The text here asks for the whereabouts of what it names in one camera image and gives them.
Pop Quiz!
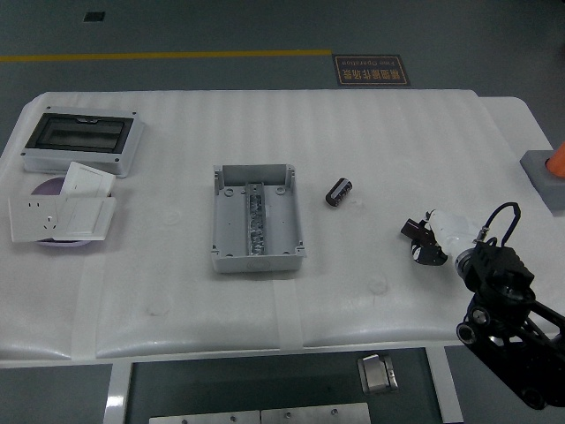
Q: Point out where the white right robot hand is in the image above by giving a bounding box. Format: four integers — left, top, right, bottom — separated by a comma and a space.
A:
401, 209, 481, 266

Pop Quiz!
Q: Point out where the grey open junction box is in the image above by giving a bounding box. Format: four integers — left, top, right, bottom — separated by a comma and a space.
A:
209, 163, 307, 275

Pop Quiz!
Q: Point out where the grey box with dark lid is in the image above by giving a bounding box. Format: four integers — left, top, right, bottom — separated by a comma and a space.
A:
20, 105, 146, 179

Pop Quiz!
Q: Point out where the grey square base block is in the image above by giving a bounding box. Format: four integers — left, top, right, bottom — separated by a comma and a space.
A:
519, 149, 565, 217

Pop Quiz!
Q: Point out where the white table leg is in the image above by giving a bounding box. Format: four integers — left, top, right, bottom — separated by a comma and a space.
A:
103, 360, 134, 424
426, 346, 464, 424

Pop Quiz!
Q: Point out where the black floor sign orange text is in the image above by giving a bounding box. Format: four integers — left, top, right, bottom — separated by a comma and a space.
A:
331, 54, 411, 88

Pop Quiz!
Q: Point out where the white foam mat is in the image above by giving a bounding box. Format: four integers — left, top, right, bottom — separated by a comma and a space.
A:
0, 90, 560, 361

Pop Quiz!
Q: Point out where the grey metal plate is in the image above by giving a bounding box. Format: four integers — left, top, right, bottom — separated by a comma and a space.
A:
260, 402, 371, 424
148, 410, 261, 424

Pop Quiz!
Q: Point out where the purple round plate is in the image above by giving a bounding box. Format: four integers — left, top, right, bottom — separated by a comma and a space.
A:
30, 176, 117, 248

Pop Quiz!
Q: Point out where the silver metal bracket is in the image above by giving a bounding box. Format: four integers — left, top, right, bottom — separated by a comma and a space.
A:
356, 352, 400, 395

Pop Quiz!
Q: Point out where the metal mounting rail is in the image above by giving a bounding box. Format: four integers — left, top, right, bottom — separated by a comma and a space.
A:
244, 181, 269, 257

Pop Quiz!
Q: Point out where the large white switch panel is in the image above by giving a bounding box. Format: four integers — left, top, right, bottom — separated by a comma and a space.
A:
52, 196, 117, 242

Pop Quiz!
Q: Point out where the small white switch panel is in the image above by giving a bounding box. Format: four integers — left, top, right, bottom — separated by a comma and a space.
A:
60, 161, 117, 199

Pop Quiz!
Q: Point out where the white wall socket panel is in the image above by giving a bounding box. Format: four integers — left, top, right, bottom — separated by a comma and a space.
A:
7, 195, 67, 243

